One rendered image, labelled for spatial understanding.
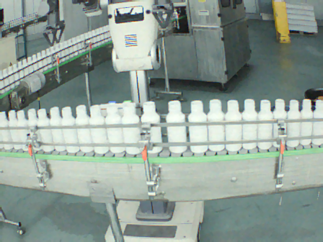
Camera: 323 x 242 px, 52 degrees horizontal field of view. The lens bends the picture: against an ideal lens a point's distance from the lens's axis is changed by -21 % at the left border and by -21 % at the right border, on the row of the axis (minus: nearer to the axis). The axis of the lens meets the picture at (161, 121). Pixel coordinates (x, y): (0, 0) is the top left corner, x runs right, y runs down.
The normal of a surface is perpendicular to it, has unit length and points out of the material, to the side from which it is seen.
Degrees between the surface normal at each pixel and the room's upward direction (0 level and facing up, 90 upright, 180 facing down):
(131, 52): 90
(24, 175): 90
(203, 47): 90
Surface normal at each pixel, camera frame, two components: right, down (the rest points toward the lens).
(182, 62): -0.45, 0.38
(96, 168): -0.15, 0.38
